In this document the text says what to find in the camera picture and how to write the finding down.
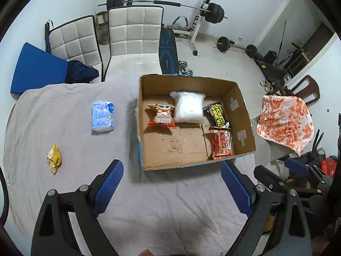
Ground red snack bag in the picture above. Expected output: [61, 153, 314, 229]
[209, 127, 233, 160]

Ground yellow snack packet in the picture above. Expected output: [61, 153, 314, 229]
[47, 144, 62, 175]

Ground black shoe shine wipes pack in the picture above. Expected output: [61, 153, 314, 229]
[203, 102, 232, 129]

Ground white knit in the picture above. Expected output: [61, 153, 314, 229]
[170, 91, 206, 124]

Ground orange cartoon snack bag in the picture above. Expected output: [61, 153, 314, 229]
[147, 103, 176, 129]

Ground light blue tissue pack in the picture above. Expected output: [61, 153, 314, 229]
[91, 100, 114, 133]

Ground person's hand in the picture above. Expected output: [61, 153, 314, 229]
[139, 249, 154, 256]

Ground grey chair seat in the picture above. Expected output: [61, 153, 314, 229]
[251, 116, 294, 166]

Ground orange white patterned cloth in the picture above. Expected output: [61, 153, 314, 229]
[256, 95, 314, 156]

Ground brown wooden chair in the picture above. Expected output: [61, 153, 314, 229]
[277, 75, 320, 106]

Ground black exercise machine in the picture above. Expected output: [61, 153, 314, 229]
[253, 42, 313, 93]

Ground grey table cloth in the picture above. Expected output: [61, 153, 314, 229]
[3, 75, 256, 255]

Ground brown cardboard box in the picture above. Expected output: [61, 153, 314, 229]
[136, 74, 256, 170]

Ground floor barbell black plates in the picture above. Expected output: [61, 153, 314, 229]
[216, 36, 264, 60]

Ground chrome dumbbell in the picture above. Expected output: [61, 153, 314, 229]
[178, 61, 193, 76]

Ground black blue weight bench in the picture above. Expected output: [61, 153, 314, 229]
[159, 29, 179, 75]

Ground dark navy cloth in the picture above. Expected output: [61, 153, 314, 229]
[65, 60, 99, 84]

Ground blue foam mat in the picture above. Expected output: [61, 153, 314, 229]
[10, 42, 68, 95]

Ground barbell on white rack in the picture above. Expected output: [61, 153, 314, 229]
[98, 0, 228, 56]

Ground white quilted chair right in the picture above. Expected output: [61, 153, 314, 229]
[104, 6, 163, 81]

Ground white quilted chair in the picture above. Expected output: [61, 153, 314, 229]
[48, 15, 103, 83]
[104, 6, 163, 81]

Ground white quilted chair left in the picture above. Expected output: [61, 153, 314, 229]
[48, 15, 103, 83]

